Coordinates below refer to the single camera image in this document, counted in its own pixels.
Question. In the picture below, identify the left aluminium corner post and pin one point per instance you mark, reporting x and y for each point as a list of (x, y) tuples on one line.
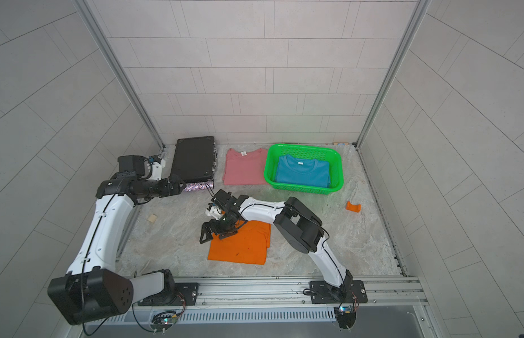
[(98, 36)]

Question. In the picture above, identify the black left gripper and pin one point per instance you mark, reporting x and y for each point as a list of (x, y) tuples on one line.
[(173, 186)]

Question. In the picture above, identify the black hard case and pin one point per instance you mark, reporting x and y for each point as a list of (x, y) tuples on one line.
[(195, 159)]

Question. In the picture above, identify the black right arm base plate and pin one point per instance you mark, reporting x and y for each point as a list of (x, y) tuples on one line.
[(352, 292)]

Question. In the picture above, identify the orange t-shirt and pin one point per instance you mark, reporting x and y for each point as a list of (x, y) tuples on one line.
[(248, 246)]

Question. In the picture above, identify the purple glitter roll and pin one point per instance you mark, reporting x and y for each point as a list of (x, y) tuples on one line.
[(194, 187)]

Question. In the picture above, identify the right green circuit board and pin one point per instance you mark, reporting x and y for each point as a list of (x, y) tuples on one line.
[(345, 317)]

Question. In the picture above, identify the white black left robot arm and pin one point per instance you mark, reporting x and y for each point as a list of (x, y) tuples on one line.
[(91, 289)]

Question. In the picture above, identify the blue t-shirt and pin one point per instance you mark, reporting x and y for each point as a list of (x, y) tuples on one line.
[(307, 172)]

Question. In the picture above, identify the green plastic basket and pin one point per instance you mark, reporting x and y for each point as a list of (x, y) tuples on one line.
[(305, 152)]

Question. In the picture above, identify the left green circuit board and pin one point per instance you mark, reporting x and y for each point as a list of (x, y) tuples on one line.
[(162, 322)]

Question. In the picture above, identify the pink folded t-shirt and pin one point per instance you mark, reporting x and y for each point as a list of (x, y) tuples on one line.
[(245, 168)]

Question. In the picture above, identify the white ventilation grille strip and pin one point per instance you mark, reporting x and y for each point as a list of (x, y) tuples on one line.
[(235, 315)]

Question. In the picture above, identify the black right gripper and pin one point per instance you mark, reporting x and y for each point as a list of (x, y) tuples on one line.
[(215, 224)]

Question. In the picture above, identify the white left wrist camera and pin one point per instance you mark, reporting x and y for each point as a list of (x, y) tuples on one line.
[(157, 165)]

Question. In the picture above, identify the small orange plastic piece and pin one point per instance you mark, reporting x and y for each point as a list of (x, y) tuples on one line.
[(353, 207)]

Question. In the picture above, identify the aluminium mounting rail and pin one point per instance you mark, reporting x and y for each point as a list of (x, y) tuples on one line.
[(288, 292)]

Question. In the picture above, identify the small beige wooden block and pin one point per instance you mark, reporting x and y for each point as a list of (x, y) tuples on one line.
[(152, 218)]

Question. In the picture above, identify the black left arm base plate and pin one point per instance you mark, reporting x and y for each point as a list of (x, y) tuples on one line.
[(181, 293)]

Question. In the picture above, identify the right aluminium corner post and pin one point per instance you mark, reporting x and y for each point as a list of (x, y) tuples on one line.
[(403, 47)]

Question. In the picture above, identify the aluminium corner post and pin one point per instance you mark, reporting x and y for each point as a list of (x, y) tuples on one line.
[(403, 47), (98, 36)]

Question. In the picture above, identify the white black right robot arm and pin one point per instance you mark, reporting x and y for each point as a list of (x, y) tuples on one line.
[(301, 228)]

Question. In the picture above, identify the green circuit board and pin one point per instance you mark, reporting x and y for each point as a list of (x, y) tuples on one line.
[(162, 322), (345, 317)]

